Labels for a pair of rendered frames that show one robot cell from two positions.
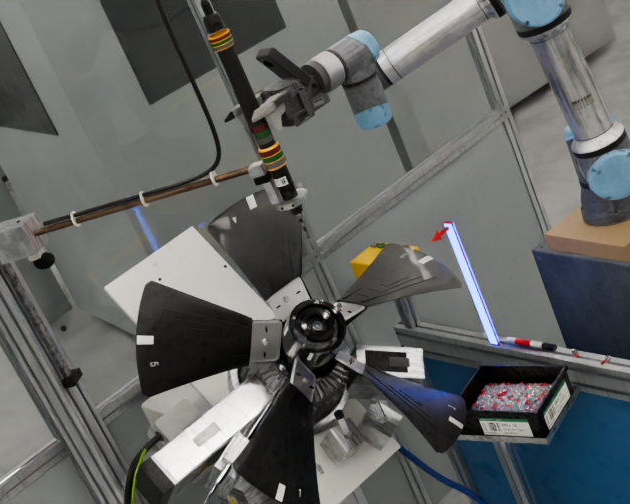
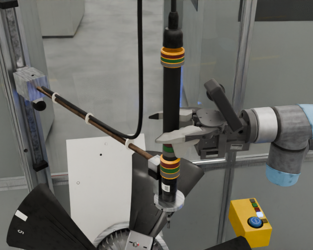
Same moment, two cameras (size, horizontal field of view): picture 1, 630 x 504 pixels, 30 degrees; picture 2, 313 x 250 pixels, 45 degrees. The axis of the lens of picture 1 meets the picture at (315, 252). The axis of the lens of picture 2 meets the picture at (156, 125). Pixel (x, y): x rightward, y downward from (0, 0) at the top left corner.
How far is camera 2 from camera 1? 165 cm
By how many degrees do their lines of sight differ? 22
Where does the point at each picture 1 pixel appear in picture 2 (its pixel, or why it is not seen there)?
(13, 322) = (16, 123)
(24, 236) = (27, 87)
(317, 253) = (232, 163)
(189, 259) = (126, 153)
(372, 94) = (289, 163)
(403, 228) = not seen: hidden behind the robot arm
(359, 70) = (290, 141)
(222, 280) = not seen: hidden behind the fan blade
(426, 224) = (305, 179)
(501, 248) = not seen: outside the picture
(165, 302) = (45, 203)
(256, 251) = (145, 194)
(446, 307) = (286, 218)
